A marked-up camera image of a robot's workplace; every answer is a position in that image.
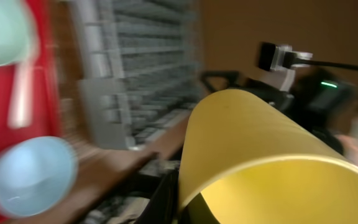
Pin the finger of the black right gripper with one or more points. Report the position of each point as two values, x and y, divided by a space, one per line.
228 79

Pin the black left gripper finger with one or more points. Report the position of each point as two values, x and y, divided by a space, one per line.
162 193

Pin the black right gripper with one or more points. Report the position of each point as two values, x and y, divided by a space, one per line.
311 102

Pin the yellow plastic cup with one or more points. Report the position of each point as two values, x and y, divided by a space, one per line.
244 161

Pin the light blue bowl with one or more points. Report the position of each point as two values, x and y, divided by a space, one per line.
35 175

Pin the mint green bowl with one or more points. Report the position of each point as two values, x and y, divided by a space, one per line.
17 31

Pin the grey dishwasher rack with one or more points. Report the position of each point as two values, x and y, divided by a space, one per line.
140 62

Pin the white plastic spoon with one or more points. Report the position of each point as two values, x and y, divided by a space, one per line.
20 108

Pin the red plastic tray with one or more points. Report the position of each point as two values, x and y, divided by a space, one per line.
45 108

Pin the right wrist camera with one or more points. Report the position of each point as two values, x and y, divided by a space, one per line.
279 63

